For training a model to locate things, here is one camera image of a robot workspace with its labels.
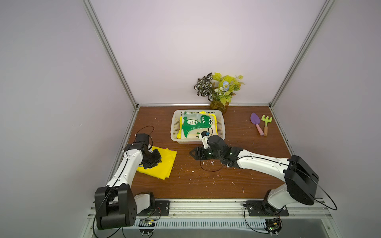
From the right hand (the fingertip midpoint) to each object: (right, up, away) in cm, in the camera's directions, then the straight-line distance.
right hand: (192, 150), depth 78 cm
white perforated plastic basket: (-12, +13, +19) cm, 26 cm away
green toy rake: (+56, +16, +32) cm, 67 cm away
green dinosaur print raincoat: (0, +14, +18) cm, 23 cm away
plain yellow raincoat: (-18, -14, +12) cm, 26 cm away
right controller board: (+40, -34, -8) cm, 53 cm away
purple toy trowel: (+48, +16, +32) cm, 60 cm away
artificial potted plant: (+18, +37, +19) cm, 45 cm away
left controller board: (-23, -36, -6) cm, 43 cm away
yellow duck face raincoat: (-10, +7, +23) cm, 26 cm away
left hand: (-17, -6, +6) cm, 19 cm away
